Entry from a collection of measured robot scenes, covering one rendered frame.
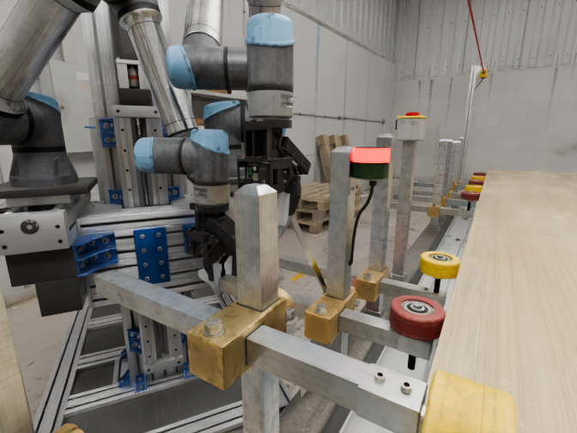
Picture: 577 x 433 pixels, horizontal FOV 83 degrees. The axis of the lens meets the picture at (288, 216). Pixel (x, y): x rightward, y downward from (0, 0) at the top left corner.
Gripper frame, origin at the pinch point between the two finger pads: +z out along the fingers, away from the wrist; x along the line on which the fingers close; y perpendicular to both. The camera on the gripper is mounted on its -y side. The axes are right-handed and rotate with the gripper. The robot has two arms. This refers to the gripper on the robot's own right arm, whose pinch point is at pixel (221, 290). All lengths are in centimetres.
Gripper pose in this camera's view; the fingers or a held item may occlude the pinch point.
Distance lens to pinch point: 77.1
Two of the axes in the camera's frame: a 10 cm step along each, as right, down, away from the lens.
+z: -0.3, 9.7, 2.6
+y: -8.5, -1.6, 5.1
